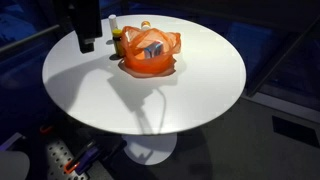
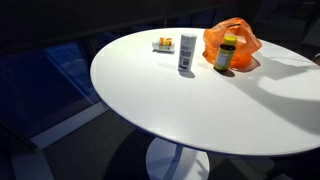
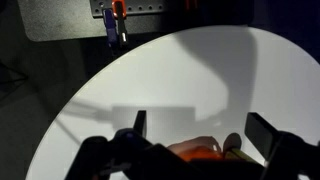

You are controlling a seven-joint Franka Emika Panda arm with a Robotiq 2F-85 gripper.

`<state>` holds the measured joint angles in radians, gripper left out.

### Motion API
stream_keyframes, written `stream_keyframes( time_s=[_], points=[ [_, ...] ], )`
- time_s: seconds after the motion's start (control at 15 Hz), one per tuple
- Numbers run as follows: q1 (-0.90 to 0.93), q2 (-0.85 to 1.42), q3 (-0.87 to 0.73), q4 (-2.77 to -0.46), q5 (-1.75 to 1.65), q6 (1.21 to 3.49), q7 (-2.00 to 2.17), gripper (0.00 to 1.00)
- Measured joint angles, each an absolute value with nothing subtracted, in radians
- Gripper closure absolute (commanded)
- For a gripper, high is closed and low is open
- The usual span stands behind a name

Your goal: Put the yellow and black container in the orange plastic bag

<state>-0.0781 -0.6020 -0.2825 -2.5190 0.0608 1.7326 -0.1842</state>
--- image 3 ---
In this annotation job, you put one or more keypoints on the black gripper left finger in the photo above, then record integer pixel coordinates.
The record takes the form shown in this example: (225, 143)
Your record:
(141, 121)

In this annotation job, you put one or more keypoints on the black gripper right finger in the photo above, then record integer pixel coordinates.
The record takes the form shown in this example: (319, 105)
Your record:
(261, 133)

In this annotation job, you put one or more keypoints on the orange plastic bag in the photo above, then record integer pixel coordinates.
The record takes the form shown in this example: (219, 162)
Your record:
(196, 148)

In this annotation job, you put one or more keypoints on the purple spring clamp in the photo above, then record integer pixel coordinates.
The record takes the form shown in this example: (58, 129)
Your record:
(110, 28)

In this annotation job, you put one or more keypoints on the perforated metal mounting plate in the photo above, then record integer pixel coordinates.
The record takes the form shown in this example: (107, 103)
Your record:
(143, 6)

